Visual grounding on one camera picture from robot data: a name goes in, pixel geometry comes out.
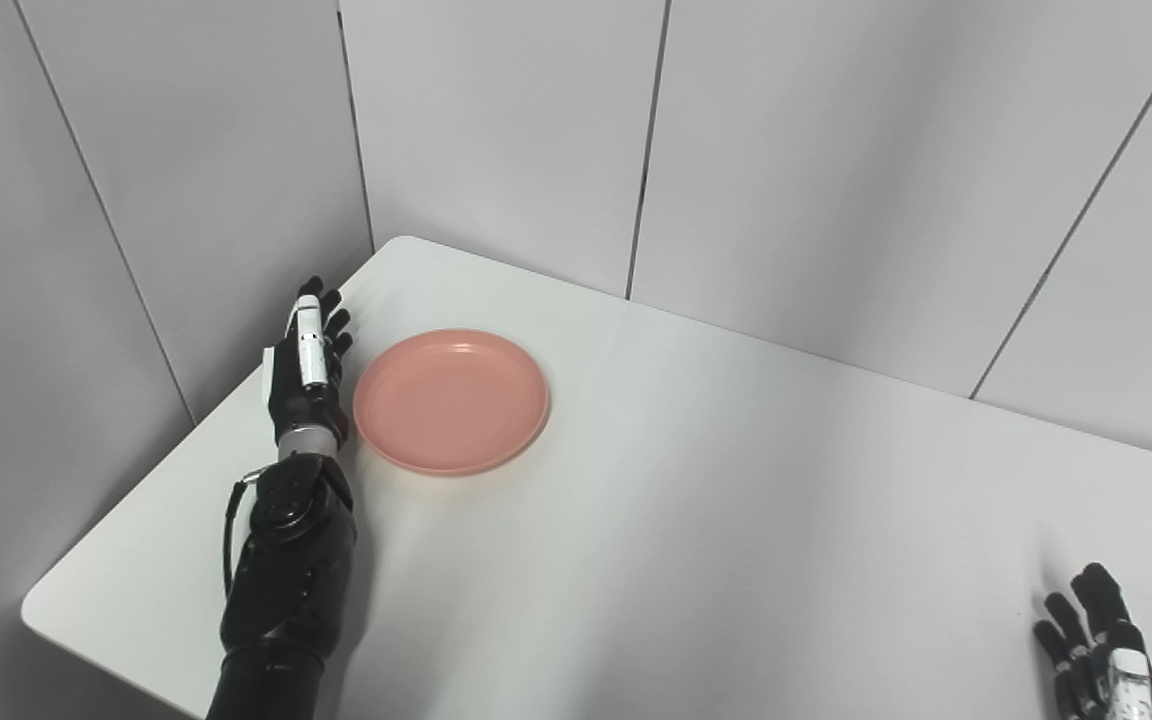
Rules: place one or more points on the pink round plate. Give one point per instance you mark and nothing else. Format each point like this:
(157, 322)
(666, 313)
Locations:
(451, 402)

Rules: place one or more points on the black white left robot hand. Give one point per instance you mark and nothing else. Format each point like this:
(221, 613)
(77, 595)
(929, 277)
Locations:
(296, 400)

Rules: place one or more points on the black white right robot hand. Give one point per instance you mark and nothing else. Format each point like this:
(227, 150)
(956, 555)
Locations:
(1096, 680)

